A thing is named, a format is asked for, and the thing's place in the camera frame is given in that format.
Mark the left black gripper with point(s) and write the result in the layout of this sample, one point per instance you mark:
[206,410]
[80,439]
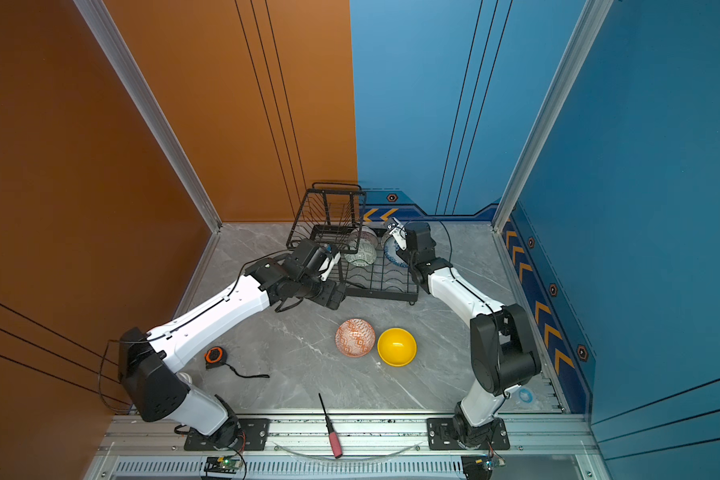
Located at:
[327,297]

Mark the blue floral bowl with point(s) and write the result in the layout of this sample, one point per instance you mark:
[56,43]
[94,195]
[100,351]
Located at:
[391,252]

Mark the orange patterned bowl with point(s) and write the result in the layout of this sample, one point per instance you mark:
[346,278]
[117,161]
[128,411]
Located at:
[355,338]

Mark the pink striped bowl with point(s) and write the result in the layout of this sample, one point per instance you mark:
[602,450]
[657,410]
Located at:
[367,231]

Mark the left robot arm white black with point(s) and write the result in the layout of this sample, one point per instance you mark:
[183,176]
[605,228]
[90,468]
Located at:
[149,363]

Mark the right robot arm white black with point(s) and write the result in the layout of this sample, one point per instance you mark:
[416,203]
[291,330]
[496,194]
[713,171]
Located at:
[503,351]

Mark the yellow bowl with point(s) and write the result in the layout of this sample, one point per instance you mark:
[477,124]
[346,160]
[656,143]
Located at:
[397,347]

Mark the orange black tape measure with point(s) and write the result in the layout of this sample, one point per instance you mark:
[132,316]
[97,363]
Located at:
[216,357]

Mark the small blue tape roll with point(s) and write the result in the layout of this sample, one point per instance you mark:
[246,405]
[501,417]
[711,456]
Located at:
[525,396]

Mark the left green circuit board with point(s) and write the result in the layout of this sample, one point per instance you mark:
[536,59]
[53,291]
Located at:
[224,467]

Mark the right circuit board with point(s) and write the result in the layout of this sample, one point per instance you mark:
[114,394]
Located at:
[480,467]

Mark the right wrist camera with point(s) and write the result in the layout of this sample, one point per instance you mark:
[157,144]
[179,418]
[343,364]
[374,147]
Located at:
[396,230]

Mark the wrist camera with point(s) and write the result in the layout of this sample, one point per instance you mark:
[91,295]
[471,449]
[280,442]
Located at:
[396,230]
[315,260]

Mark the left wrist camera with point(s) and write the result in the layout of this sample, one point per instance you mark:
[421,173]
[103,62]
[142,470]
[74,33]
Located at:
[315,260]

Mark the black wire dish rack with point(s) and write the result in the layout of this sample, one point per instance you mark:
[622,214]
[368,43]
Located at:
[336,216]

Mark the red handled screwdriver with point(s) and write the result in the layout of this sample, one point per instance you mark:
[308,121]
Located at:
[333,437]

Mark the aluminium front rail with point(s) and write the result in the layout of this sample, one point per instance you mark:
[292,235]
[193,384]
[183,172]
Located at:
[385,445]

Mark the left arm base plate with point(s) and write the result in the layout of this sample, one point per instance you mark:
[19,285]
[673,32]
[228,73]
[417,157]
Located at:
[246,434]

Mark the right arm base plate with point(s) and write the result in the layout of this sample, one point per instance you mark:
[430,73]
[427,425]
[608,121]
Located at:
[444,435]

